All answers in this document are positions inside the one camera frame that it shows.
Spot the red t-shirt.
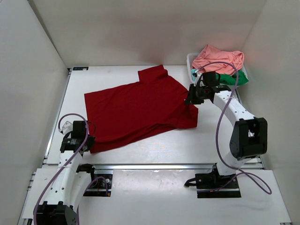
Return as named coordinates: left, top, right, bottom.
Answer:
left=84, top=65, right=198, bottom=153

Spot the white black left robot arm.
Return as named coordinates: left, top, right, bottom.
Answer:
left=33, top=120, right=98, bottom=225

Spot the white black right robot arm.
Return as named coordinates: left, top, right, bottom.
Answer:
left=185, top=72, right=268, bottom=192

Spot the teal t-shirt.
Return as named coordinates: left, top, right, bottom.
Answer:
left=191, top=68, right=201, bottom=82

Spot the green t-shirt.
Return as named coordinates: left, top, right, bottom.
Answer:
left=220, top=70, right=249, bottom=86

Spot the white plastic laundry basket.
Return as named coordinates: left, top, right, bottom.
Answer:
left=187, top=53, right=248, bottom=89

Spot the pink t-shirt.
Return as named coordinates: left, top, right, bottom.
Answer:
left=192, top=45, right=245, bottom=75

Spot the blue white label sticker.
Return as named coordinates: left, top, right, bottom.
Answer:
left=72, top=67, right=89, bottom=71

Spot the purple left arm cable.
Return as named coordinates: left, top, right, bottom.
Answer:
left=32, top=113, right=111, bottom=225

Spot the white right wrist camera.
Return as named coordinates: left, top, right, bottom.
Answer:
left=192, top=72, right=202, bottom=84

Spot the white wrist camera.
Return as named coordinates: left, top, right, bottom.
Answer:
left=192, top=72, right=202, bottom=84
left=59, top=121, right=73, bottom=135

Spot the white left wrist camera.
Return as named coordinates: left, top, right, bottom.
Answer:
left=59, top=121, right=73, bottom=135

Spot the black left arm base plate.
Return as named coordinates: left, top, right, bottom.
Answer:
left=83, top=170, right=113, bottom=197

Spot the aluminium rail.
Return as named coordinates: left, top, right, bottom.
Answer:
left=43, top=163, right=261, bottom=171

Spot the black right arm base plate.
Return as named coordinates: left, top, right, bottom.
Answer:
left=184, top=172, right=241, bottom=199

